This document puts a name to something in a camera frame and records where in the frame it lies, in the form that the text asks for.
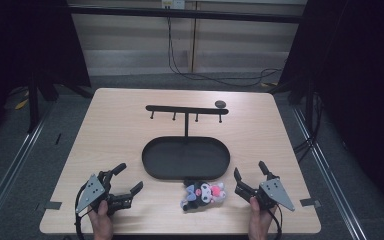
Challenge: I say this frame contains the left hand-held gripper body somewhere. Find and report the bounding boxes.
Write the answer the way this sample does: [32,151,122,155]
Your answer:
[75,170,135,216]

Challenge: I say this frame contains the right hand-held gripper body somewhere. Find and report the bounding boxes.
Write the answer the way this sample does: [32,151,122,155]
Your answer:
[234,173,296,213]

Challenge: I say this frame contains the black and pink plush toy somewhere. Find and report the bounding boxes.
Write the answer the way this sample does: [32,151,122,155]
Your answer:
[179,179,228,212]

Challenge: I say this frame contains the black hook rack with tray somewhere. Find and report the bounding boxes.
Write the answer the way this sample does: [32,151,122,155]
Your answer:
[141,104,231,181]

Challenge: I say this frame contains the person's left hand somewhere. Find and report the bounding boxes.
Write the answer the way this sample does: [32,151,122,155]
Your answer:
[87,199,115,240]

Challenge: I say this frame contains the person's right hand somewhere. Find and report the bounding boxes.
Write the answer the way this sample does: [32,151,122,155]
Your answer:
[247,196,278,240]

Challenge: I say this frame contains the grey tape piece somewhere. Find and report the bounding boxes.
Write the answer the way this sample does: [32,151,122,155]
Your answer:
[44,200,63,211]
[299,197,322,208]

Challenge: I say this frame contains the black metal stand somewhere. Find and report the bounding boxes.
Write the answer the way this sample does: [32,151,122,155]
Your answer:
[26,74,94,135]

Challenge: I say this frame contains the yellow scrap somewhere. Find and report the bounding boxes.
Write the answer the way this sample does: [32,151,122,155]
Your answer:
[14,98,30,111]

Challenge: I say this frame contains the dark curtain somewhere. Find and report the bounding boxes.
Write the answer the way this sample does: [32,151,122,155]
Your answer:
[273,0,384,214]
[0,0,92,151]

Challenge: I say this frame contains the thin vertical metal pole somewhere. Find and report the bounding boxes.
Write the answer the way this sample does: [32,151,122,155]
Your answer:
[189,1,198,74]

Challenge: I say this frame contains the black horizontal bar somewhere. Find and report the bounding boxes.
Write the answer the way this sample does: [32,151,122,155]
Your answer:
[67,5,305,25]

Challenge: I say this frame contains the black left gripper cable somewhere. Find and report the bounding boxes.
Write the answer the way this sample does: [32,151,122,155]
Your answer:
[74,182,96,240]

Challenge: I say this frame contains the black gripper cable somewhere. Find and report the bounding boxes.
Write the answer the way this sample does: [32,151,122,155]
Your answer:
[267,203,284,240]
[74,182,96,240]

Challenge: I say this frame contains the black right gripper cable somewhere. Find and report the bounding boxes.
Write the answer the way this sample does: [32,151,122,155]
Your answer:
[267,203,284,240]

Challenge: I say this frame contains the metal floor rail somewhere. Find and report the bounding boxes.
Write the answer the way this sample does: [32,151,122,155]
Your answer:
[0,99,55,234]
[291,105,368,240]

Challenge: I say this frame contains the black cable along wall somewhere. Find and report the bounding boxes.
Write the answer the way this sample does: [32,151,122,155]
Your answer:
[166,15,284,89]

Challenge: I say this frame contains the white wall socket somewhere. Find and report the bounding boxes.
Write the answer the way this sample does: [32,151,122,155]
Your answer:
[161,0,186,10]

